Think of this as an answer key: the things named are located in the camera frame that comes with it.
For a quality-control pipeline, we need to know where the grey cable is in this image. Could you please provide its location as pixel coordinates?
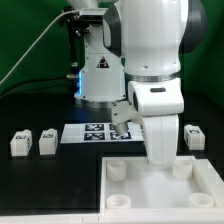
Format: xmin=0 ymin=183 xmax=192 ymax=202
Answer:
xmin=0 ymin=9 xmax=81 ymax=86

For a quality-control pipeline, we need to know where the black camera on stand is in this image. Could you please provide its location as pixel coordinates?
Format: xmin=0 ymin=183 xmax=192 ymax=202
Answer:
xmin=79 ymin=8 xmax=106 ymax=22

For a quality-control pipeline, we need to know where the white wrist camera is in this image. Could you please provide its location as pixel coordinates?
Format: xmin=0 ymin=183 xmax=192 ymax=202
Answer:
xmin=111 ymin=101 xmax=141 ymax=135

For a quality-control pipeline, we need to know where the black cable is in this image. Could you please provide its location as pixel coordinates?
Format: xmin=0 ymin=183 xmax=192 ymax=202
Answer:
xmin=0 ymin=77 xmax=76 ymax=98

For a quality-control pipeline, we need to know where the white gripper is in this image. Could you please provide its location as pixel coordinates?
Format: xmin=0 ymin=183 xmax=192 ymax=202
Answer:
xmin=128 ymin=78 xmax=184 ymax=166

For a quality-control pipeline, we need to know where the white sheet with markers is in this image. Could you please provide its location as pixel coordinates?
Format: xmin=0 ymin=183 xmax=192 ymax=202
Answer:
xmin=61 ymin=122 xmax=143 ymax=144

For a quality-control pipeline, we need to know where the white square tabletop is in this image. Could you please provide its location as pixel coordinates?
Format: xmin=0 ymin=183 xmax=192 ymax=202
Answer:
xmin=100 ymin=156 xmax=221 ymax=212

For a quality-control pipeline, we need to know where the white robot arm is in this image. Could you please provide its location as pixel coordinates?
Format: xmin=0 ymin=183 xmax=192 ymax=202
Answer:
xmin=74 ymin=0 xmax=206 ymax=166

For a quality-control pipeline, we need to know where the white L-shaped obstacle wall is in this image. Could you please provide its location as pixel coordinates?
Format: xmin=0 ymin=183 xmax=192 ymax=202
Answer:
xmin=193 ymin=159 xmax=224 ymax=208

